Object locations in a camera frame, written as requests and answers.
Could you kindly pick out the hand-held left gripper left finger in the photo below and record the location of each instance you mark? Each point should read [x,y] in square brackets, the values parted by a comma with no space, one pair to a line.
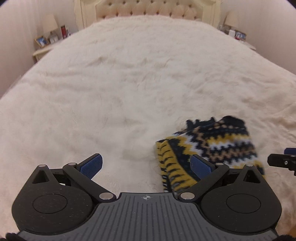
[90,165]

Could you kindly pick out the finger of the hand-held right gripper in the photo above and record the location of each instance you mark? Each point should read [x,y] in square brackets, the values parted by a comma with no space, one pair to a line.
[281,160]

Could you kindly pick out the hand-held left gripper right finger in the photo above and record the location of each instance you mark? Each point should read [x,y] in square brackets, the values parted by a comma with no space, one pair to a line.
[200,167]

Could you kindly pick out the patterned knit sweater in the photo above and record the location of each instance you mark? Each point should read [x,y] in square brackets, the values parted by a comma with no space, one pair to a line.
[215,143]

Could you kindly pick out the cream embroidered bedspread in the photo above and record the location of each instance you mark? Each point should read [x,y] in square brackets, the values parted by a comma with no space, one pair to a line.
[129,92]

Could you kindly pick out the cream nightstand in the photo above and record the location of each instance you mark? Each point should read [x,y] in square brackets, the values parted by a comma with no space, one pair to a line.
[249,45]
[42,52]

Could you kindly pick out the red box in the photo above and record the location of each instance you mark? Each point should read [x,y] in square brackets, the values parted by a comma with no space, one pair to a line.
[64,31]

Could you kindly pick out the cream tufted headboard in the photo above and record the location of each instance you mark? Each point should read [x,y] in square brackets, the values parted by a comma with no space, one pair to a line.
[150,9]

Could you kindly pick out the small photo frame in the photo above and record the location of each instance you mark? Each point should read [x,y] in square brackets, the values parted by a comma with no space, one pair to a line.
[240,36]

